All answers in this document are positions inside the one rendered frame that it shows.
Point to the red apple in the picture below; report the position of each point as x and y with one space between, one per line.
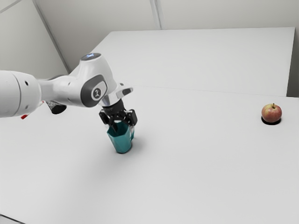
271 113

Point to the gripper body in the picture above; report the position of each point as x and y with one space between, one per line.
119 114

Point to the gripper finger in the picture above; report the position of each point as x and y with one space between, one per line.
114 127

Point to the teal faceted mug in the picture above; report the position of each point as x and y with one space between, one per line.
121 138

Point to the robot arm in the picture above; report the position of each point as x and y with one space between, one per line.
70 86

